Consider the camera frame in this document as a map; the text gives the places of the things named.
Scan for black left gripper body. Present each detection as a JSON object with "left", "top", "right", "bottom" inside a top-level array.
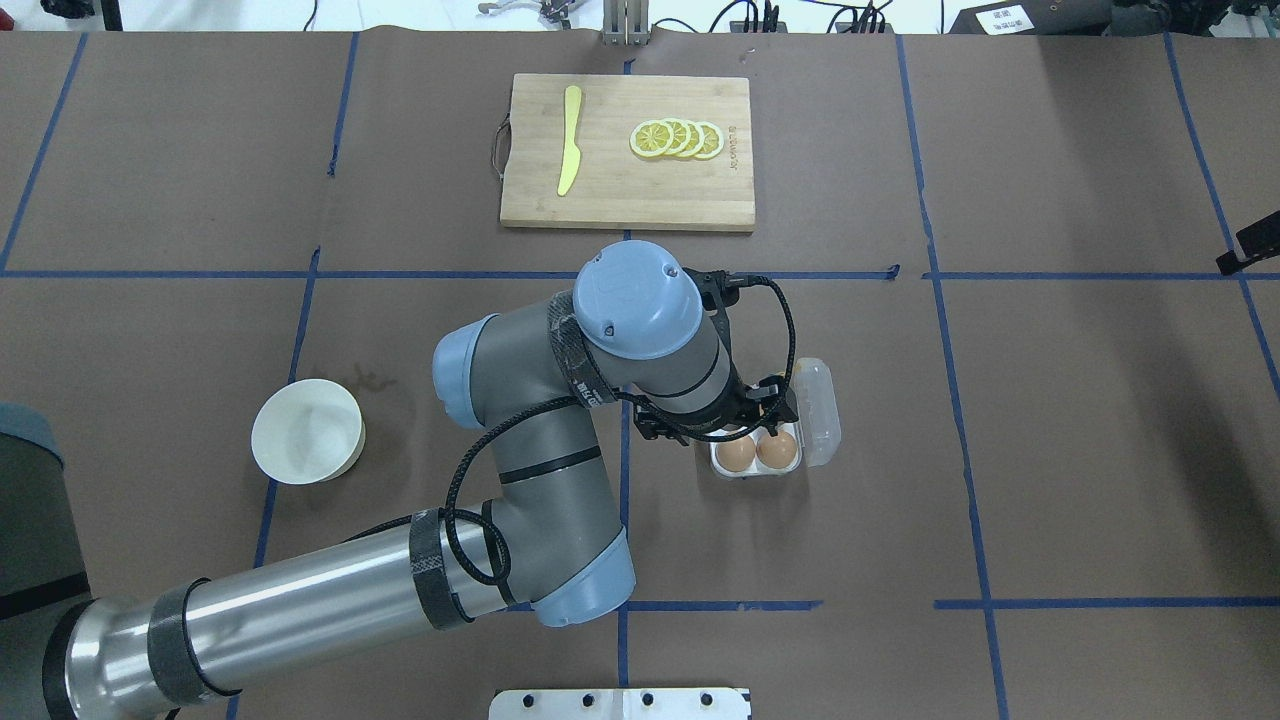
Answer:
[{"left": 632, "top": 386, "right": 791, "bottom": 443}]

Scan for clear plastic egg box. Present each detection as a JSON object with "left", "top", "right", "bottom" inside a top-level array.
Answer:
[{"left": 709, "top": 357, "right": 844, "bottom": 479}]

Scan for white bowl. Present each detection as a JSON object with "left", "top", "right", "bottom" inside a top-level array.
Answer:
[{"left": 250, "top": 378, "right": 366, "bottom": 486}]

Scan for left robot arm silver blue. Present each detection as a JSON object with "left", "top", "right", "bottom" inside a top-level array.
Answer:
[{"left": 3, "top": 240, "right": 794, "bottom": 719}]

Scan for brown egg in box right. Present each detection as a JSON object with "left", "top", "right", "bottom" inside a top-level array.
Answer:
[{"left": 756, "top": 430, "right": 800, "bottom": 471}]

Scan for brown egg in box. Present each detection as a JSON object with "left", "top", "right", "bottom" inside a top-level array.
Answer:
[
  {"left": 714, "top": 436, "right": 756, "bottom": 474},
  {"left": 756, "top": 430, "right": 800, "bottom": 471}
]

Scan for brown egg in box left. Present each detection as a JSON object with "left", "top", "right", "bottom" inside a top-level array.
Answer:
[{"left": 714, "top": 436, "right": 756, "bottom": 474}]

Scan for wooden cutting board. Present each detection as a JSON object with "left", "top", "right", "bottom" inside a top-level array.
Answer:
[{"left": 500, "top": 73, "right": 756, "bottom": 233}]

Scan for yellow lemon slices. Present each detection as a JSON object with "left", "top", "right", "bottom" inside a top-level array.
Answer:
[{"left": 628, "top": 117, "right": 728, "bottom": 161}]

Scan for yellow plastic knife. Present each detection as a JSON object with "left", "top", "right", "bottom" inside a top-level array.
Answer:
[{"left": 556, "top": 85, "right": 584, "bottom": 197}]

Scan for black device with white label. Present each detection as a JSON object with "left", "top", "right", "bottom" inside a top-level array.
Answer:
[{"left": 946, "top": 1, "right": 1149, "bottom": 37}]

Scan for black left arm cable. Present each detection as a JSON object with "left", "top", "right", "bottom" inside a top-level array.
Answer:
[{"left": 440, "top": 272, "right": 801, "bottom": 588}]

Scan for aluminium frame post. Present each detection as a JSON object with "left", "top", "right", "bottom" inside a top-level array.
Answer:
[{"left": 602, "top": 0, "right": 652, "bottom": 46}]

